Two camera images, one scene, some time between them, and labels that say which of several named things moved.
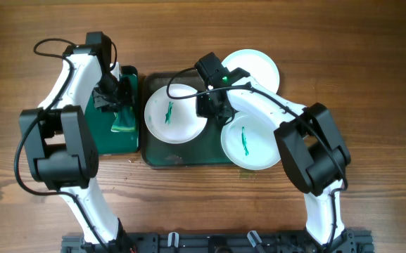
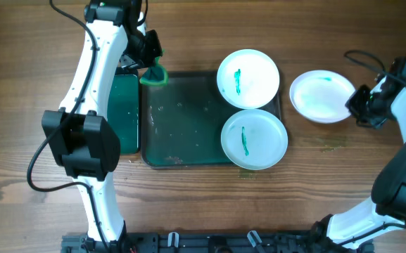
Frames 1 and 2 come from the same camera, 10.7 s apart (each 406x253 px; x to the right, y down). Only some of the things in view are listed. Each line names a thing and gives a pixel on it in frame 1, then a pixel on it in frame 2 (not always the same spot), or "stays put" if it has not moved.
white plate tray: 250,141 stays put
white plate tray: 174,120 to 319,96
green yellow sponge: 125,121 to 156,75
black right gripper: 203,110 to 369,119
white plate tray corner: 259,65 stays put
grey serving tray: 205,150 stays put
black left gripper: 124,97 to 152,51
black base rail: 220,242 stays put
